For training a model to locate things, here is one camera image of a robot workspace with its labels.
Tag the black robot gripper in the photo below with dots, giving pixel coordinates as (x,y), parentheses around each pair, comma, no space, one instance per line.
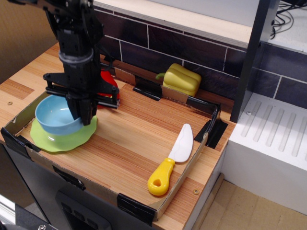
(82,78)

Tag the light blue plastic bowl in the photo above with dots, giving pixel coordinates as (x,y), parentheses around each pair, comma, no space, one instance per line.
(54,116)

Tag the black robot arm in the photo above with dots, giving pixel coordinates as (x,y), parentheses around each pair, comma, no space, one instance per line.
(78,32)

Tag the light green plastic plate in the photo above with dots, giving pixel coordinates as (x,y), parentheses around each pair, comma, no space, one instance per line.
(56,143)

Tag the red toy bell pepper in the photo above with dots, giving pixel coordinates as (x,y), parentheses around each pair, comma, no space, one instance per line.
(106,76)

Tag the cardboard tray border with tape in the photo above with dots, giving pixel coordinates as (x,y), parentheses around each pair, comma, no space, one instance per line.
(127,146)

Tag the yellow toy bell pepper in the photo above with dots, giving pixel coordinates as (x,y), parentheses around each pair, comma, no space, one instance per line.
(181,79)

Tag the black toy oven front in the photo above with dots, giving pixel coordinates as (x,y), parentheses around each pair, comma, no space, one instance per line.
(66,206)

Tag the white toy sink drainboard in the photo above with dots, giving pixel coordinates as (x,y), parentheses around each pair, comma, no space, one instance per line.
(267,152)

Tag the toy knife yellow handle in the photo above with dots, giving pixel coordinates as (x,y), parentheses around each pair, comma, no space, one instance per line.
(158,182)

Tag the dark grey vertical post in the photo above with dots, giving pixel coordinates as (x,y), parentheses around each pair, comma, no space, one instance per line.
(261,32)

